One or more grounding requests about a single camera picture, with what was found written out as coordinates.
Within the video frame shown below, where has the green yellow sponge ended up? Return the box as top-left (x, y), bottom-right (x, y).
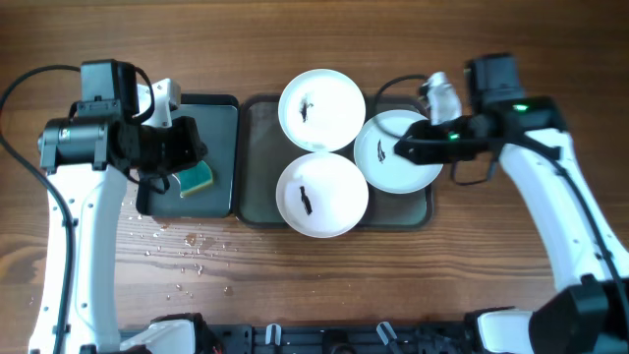
top-left (174, 161), bottom-right (214, 198)

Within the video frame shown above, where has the white plate stained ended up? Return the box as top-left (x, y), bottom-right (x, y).
top-left (277, 69), bottom-right (367, 152)
top-left (354, 109), bottom-right (442, 194)
top-left (275, 152), bottom-right (370, 238)

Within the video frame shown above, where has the white plate front stained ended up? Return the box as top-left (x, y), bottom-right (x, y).
top-left (275, 152), bottom-right (370, 238)

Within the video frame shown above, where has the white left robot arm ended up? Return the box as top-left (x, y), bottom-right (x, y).
top-left (29, 60), bottom-right (206, 353)

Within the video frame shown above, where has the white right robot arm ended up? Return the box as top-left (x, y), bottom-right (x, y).
top-left (394, 53), bottom-right (628, 353)

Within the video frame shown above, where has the small dark sponge tray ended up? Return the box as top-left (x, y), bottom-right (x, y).
top-left (136, 93), bottom-right (239, 218)

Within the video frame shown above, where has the large dark plate tray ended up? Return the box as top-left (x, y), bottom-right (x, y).
top-left (232, 93), bottom-right (434, 232)

